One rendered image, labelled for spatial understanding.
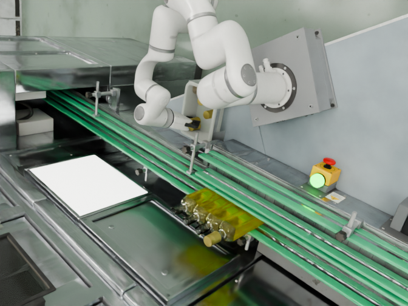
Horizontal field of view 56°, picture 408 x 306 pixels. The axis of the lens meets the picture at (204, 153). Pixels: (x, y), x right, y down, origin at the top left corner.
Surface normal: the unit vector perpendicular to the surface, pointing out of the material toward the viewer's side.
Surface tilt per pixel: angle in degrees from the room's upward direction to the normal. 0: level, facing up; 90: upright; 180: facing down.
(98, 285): 90
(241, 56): 80
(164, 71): 90
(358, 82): 0
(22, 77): 90
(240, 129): 0
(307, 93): 5
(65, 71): 90
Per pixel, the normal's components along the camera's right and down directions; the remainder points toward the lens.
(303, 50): -0.72, 0.13
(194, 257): 0.16, -0.90
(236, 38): 0.56, -0.18
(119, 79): 0.72, 0.39
